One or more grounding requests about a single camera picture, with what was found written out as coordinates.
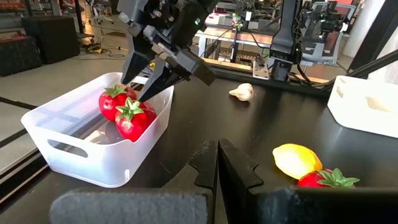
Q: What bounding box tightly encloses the small translucent plastic basket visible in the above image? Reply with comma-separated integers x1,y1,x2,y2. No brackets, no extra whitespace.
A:
21,72,175,189

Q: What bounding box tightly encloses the black cabinet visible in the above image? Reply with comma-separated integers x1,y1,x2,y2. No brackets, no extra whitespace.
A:
21,14,81,65

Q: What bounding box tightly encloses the grey office chair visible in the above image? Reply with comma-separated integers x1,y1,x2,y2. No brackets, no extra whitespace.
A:
300,1,357,67

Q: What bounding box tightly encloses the white plastic basket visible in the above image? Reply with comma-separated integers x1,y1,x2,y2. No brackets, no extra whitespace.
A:
326,75,398,139

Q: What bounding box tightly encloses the black crate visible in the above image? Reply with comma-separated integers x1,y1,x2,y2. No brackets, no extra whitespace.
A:
0,34,44,77

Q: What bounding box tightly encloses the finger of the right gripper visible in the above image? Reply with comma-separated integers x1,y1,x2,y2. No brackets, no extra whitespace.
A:
120,40,157,85
138,58,189,103

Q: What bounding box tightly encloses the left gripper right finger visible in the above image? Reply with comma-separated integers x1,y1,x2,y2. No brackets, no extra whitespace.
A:
219,138,398,224

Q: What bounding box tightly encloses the workbench with grey legs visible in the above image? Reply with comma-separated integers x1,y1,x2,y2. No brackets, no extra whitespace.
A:
195,23,277,63

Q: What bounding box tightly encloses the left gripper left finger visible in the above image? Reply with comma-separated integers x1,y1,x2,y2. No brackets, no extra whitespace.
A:
49,138,218,224

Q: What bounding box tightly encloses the beige mounting bracket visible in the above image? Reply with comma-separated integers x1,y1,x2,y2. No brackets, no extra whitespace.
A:
252,60,271,80

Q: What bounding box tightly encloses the yellow toy lemon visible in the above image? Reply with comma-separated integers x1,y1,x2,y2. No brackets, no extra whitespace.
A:
272,142,323,180

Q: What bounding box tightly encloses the white toy garlic bulb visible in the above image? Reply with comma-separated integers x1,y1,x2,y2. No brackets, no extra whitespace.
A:
229,83,256,102

